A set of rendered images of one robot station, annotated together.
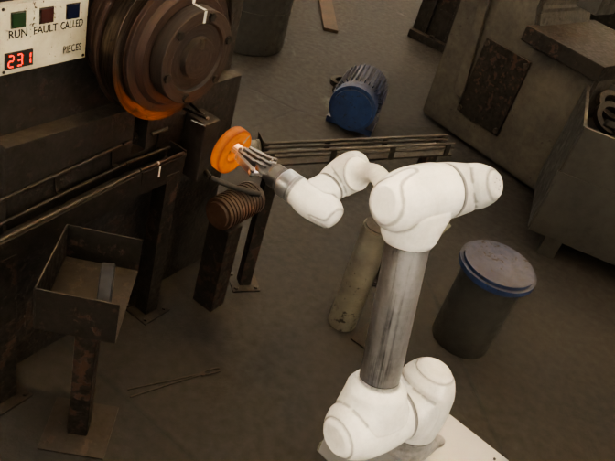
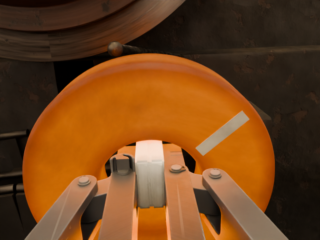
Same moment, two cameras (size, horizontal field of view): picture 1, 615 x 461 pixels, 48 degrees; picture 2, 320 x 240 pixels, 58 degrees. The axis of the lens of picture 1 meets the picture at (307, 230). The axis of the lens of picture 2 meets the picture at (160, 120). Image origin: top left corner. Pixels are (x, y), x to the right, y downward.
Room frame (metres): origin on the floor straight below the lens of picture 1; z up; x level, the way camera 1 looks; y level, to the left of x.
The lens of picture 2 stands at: (1.79, 0.15, 0.92)
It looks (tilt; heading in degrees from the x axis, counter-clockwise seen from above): 19 degrees down; 62
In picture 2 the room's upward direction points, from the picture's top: 2 degrees counter-clockwise
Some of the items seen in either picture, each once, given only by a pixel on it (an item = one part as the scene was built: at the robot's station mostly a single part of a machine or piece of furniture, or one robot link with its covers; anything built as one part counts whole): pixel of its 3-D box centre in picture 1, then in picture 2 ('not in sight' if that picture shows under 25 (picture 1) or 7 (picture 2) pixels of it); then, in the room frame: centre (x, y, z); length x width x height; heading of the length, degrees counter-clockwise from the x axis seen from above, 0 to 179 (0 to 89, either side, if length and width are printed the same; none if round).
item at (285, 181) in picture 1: (288, 185); not in sight; (1.76, 0.09, 0.83); 0.09 x 0.06 x 0.09; 154
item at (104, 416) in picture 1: (83, 357); not in sight; (1.30, 0.50, 0.36); 0.26 x 0.20 x 0.72; 9
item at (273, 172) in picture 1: (270, 172); not in sight; (1.80, 0.16, 0.83); 0.09 x 0.08 x 0.07; 64
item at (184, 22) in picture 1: (193, 55); not in sight; (1.81, 0.46, 1.11); 0.28 x 0.06 x 0.28; 154
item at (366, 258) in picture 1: (359, 275); not in sight; (2.18, -0.25, 0.26); 0.12 x 0.12 x 0.52
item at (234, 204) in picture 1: (226, 247); not in sight; (2.10, 0.28, 0.27); 0.22 x 0.13 x 0.53; 154
